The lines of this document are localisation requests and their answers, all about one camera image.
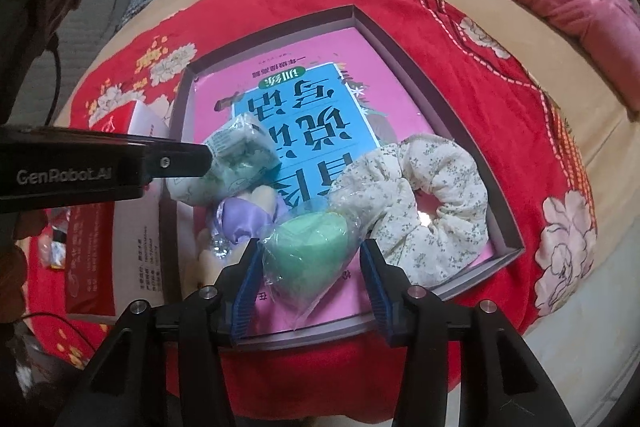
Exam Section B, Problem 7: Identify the white bunny plush purple dress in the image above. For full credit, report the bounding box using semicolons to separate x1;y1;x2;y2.
193;185;288;287

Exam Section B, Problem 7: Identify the green puff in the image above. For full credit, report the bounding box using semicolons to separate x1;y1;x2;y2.
260;197;363;329

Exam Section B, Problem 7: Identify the white floral scrunchie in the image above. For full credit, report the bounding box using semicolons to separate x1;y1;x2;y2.
328;134;489;288

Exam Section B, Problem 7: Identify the grey shallow box tray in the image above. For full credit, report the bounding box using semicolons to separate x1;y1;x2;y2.
158;4;526;351

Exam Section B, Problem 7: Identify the red floral blanket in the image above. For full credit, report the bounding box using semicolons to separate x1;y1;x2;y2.
27;0;599;423

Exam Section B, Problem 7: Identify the tan round bed mattress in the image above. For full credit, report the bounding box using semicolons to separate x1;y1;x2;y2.
58;0;639;267

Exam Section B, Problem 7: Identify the black cable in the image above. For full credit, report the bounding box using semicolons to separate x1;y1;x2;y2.
43;33;64;128

